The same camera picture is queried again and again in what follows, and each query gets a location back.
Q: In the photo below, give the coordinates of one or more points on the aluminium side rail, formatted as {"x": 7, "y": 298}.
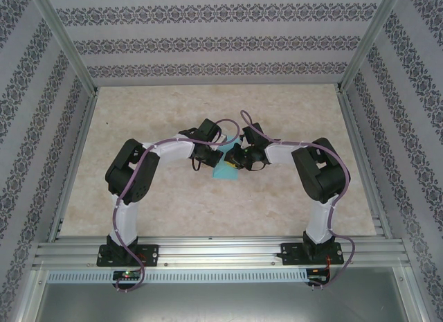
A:
{"x": 78, "y": 145}
{"x": 360, "y": 145}

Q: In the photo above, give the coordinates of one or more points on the grey metal sheet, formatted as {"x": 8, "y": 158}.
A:
{"x": 221, "y": 301}

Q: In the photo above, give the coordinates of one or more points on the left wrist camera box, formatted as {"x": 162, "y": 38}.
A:
{"x": 223, "y": 138}

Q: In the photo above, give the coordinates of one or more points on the small circuit board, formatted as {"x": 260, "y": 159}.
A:
{"x": 127, "y": 275}
{"x": 316, "y": 276}

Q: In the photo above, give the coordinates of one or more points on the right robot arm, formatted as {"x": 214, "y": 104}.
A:
{"x": 322, "y": 176}

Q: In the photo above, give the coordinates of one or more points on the light blue paper sheet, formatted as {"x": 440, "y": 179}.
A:
{"x": 225, "y": 174}

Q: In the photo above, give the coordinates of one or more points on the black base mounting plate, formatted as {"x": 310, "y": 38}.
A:
{"x": 152, "y": 254}
{"x": 290, "y": 254}

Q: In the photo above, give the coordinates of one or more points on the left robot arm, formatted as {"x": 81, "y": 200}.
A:
{"x": 131, "y": 176}

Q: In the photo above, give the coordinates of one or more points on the aluminium frame post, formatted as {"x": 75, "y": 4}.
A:
{"x": 65, "y": 38}
{"x": 370, "y": 38}

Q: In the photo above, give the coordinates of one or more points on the aluminium mounting rail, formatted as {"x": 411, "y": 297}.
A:
{"x": 221, "y": 252}

